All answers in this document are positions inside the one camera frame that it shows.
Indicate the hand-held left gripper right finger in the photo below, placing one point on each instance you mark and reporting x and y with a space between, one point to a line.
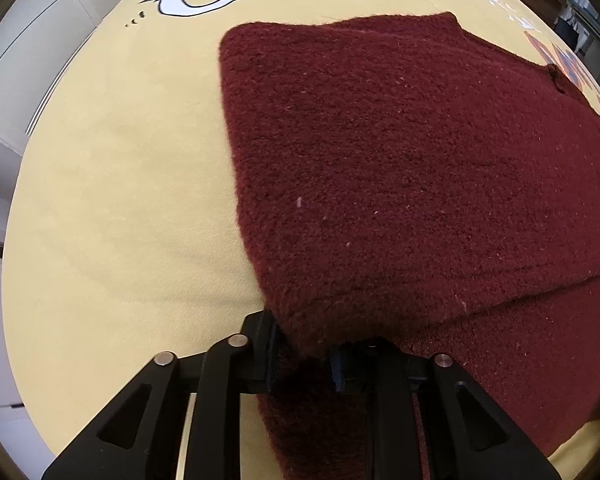
340 367

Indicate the white wardrobe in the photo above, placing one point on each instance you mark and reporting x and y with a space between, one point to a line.
30 35

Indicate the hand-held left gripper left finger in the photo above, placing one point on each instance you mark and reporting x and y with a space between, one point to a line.
265 355

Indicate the dark red knit sweater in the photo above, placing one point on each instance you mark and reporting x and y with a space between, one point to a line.
405 185

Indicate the yellow printed bed blanket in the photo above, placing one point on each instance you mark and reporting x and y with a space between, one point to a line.
130 185

